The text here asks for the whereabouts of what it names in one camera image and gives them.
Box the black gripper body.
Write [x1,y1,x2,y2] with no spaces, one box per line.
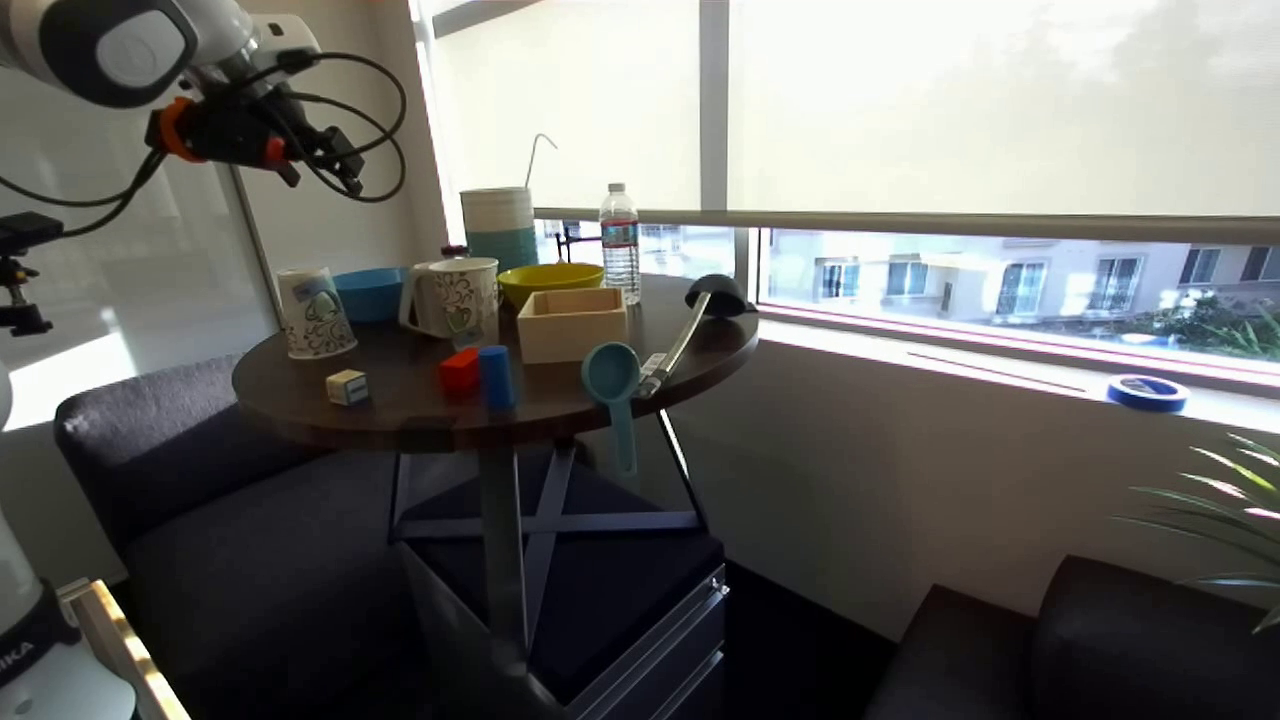
[157,86,337,170]

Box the teal measuring scoop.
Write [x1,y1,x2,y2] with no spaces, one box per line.
[579,341,642,475]

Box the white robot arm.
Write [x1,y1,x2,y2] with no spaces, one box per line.
[0,0,366,197]

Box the blue cylinder block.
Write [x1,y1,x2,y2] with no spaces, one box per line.
[479,344,518,413]

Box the yellow bowl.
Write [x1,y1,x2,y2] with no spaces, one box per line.
[502,265,603,310]

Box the dark ottoman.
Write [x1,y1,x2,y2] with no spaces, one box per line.
[864,554,1280,720]

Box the green potted plant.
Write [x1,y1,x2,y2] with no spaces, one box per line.
[1138,431,1280,634]

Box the wooden box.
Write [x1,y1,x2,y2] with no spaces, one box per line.
[518,288,627,362]

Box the round wooden table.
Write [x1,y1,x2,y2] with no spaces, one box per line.
[231,280,757,650]

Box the red block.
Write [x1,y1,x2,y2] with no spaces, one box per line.
[435,347,479,394]

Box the white and teal cup stack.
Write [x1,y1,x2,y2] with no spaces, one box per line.
[462,188,536,268]

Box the patterned paper cup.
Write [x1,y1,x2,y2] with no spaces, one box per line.
[277,268,356,361]

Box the white green cube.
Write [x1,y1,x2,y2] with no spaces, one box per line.
[326,366,374,409]

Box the blue plastic bowl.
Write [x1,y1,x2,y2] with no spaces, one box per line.
[337,268,403,323]

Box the white ceramic mug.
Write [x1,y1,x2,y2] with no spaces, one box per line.
[402,254,502,347]

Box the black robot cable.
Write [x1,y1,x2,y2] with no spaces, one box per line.
[0,47,413,244]

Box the black camera tripod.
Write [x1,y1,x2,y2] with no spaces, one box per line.
[0,211,65,336]

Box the dark sofa seat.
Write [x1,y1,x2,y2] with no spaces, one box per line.
[53,361,446,720]

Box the clear water bottle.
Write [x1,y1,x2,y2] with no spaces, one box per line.
[601,180,642,299]

